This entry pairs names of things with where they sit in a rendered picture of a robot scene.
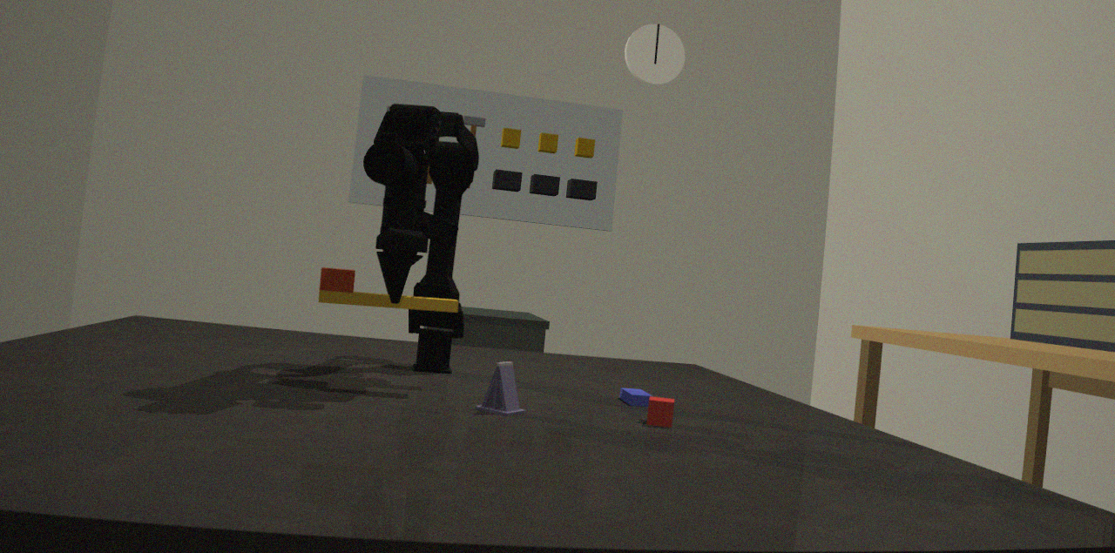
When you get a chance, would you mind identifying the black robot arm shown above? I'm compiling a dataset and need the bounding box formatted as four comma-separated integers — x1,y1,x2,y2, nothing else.
363,104,478,373

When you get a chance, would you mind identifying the yellow bar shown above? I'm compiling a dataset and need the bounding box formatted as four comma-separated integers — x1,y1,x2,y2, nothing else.
319,268,458,313

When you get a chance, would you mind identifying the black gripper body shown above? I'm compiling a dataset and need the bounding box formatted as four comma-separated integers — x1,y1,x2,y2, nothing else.
376,190,429,255

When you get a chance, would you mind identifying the blue rectangular block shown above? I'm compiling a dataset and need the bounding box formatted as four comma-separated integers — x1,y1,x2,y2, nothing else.
620,388,652,407

